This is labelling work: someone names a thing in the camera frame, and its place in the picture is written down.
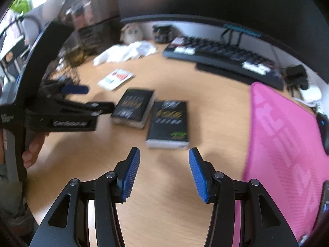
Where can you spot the black tissue pack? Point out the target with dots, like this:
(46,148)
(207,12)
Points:
(168,122)
(132,106)

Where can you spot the black printed carton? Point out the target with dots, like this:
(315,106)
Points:
(11,61)

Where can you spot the pale sun hat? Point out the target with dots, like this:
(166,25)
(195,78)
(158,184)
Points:
(60,0)

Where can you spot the small dark jar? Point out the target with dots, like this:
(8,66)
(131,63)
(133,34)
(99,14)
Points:
(162,34)

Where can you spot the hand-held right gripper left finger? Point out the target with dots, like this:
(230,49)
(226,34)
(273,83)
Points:
(131,175)

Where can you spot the dark mechanical keyboard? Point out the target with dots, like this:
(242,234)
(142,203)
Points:
(218,54)

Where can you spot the person's grey clothing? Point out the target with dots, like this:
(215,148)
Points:
(12,198)

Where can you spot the black charger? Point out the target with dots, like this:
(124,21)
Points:
(297,74)

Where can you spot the black computer mouse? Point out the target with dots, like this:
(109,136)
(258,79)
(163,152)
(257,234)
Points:
(324,131)

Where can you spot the crumpled white tissue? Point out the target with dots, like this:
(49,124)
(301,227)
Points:
(123,52)

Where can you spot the green fuzzy plant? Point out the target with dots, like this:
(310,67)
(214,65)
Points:
(21,5)

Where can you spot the smoked acrylic drawer box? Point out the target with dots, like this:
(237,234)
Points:
(100,36)

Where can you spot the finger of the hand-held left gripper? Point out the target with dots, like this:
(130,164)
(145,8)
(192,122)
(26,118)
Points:
(92,106)
(74,89)

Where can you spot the small pale cat figurine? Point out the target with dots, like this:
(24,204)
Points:
(132,33)

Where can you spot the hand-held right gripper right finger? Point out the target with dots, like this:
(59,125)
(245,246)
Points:
(199,175)

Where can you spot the smoked acrylic storage cabinet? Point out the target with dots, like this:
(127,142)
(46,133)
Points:
(95,2)

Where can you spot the white sachet orange print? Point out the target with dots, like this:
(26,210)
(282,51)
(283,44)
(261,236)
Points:
(115,78)

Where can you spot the pink desk mat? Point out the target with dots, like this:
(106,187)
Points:
(282,146)

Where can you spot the person's left hand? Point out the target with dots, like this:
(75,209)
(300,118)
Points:
(33,151)

